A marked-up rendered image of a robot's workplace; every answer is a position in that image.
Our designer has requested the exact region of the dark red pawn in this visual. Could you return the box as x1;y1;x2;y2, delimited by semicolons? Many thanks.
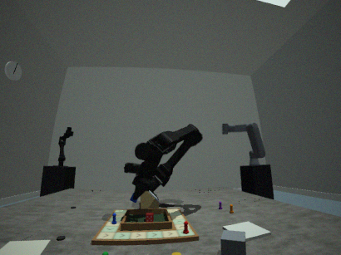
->
183;221;189;234

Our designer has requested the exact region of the red die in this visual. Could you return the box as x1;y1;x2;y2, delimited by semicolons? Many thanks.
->
146;213;154;222

